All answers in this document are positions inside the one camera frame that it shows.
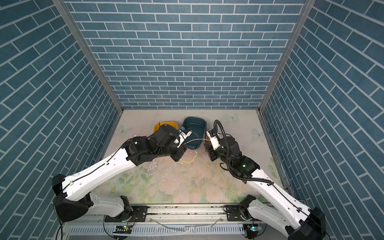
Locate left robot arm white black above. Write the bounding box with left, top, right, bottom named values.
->
left=52, top=125, right=192, bottom=222

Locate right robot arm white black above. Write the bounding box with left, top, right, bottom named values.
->
left=205, top=131, right=328, bottom=240

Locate yellow plastic bin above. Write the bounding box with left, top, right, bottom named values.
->
left=154, top=122, right=178, bottom=133

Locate teal plastic bin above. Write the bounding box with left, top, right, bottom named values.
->
left=183, top=117, right=207, bottom=150

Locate right green circuit board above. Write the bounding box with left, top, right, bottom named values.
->
left=245, top=224, right=263, bottom=232

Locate green circuit board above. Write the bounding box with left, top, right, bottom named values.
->
left=113, top=225, right=133, bottom=235
left=245, top=224, right=263, bottom=232

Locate left green circuit board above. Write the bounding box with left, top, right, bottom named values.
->
left=113, top=225, right=133, bottom=235

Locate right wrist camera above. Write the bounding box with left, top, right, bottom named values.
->
left=206, top=129, right=221, bottom=151

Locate white slotted cable duct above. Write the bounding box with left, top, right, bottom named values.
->
left=69, top=224, right=245, bottom=237

